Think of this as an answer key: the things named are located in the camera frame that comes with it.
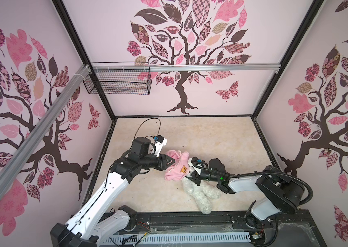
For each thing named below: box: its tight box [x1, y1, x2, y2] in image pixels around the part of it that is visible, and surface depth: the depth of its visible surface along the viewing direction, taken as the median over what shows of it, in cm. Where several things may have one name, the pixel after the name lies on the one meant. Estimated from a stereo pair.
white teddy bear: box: [181, 177, 221, 215], surface depth 78 cm
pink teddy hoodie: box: [164, 149, 190, 182], surface depth 75 cm
